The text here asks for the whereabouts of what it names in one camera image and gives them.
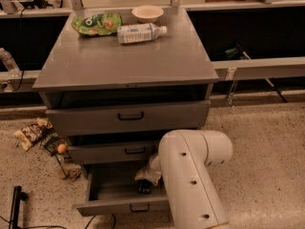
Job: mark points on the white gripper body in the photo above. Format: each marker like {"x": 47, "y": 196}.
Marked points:
{"x": 153, "y": 164}

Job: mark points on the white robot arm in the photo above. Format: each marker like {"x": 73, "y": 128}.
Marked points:
{"x": 181, "y": 164}

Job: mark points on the grey middle drawer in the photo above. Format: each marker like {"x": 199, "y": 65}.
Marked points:
{"x": 113, "y": 152}

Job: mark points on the grey drawer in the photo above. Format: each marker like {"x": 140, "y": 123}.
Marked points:
{"x": 112, "y": 189}
{"x": 129, "y": 118}
{"x": 113, "y": 152}

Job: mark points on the grey bottom drawer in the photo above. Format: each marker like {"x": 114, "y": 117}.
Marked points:
{"x": 112, "y": 189}

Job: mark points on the grey top drawer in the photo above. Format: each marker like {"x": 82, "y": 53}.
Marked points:
{"x": 129, "y": 118}

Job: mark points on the grey drawer cabinet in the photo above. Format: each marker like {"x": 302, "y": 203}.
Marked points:
{"x": 85, "y": 72}

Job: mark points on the orange ball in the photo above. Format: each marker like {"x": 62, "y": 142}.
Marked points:
{"x": 62, "y": 148}

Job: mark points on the plastic bottle on floor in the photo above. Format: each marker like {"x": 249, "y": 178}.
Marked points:
{"x": 57, "y": 165}

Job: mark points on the dark green snack bag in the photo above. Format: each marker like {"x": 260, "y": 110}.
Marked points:
{"x": 50, "y": 142}

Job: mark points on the brown snack bag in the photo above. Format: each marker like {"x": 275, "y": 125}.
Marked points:
{"x": 32, "y": 134}

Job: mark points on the black stand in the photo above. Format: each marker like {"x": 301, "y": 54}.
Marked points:
{"x": 17, "y": 197}

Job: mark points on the clear plastic water bottle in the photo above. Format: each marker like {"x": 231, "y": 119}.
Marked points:
{"x": 139, "y": 33}

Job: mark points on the green chip bag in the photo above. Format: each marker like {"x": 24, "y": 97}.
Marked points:
{"x": 97, "y": 25}

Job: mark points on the white bowl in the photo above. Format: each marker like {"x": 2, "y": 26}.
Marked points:
{"x": 147, "y": 13}

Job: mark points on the grey metal rail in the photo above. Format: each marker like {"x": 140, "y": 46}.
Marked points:
{"x": 260, "y": 68}

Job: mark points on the plastic bottle on rail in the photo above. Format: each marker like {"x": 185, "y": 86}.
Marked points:
{"x": 10, "y": 63}

